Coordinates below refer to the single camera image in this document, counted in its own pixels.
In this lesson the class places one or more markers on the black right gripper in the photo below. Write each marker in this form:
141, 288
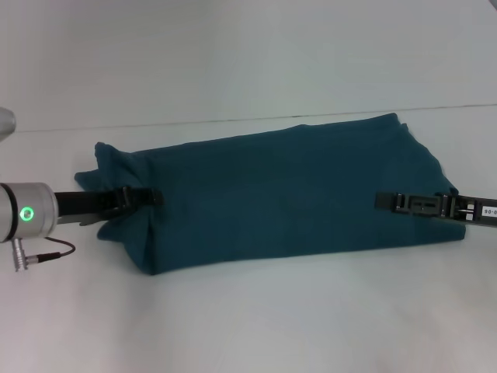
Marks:
470, 210

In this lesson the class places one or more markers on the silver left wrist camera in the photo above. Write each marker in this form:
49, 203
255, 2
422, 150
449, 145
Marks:
5, 121

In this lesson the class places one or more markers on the teal t-shirt with FREE print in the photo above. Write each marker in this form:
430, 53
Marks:
272, 186

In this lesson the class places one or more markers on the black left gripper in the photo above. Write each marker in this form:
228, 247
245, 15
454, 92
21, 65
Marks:
85, 206

